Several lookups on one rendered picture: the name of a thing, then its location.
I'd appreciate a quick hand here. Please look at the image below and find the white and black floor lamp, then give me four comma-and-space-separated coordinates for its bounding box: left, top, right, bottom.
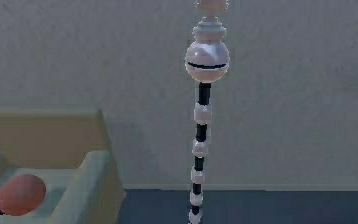
184, 0, 231, 224

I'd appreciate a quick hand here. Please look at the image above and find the pale green tan armchair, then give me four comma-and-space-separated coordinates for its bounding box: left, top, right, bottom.
0, 107, 127, 224

